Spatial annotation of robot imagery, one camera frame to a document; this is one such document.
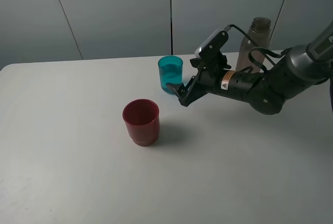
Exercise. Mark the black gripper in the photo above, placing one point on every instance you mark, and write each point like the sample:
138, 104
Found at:
203, 83

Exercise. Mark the teal translucent plastic cup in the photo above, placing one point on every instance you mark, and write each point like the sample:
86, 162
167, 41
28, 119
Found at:
170, 71

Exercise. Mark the clear smoky plastic bottle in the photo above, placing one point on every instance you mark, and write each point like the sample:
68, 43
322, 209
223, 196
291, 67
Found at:
259, 31

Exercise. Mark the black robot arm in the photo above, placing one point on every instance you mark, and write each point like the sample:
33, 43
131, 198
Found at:
267, 83

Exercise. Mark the red plastic cup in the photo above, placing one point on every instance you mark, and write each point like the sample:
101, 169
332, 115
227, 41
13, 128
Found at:
141, 118

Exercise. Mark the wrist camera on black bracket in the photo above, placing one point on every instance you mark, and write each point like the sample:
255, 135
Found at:
209, 49

